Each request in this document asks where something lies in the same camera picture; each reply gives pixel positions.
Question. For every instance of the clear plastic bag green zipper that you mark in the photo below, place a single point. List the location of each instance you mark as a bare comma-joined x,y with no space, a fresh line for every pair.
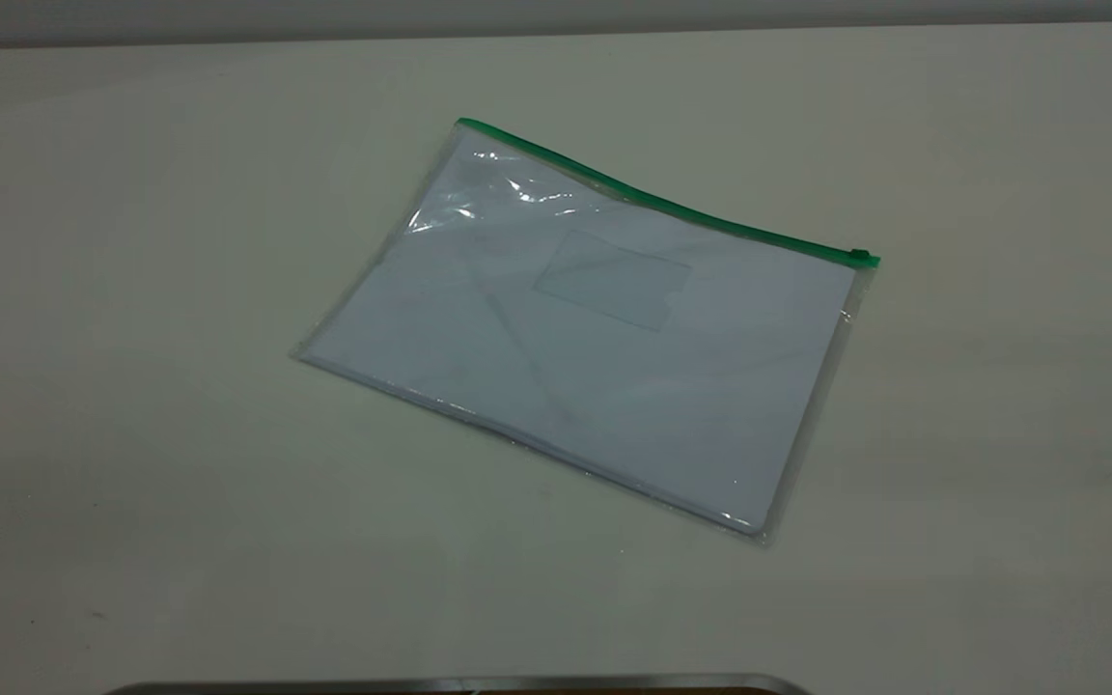
595,386

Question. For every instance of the grey metal rim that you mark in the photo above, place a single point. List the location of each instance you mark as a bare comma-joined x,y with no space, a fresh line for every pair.
459,686

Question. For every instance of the green zipper slider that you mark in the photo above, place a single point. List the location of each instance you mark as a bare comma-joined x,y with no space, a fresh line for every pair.
861,256

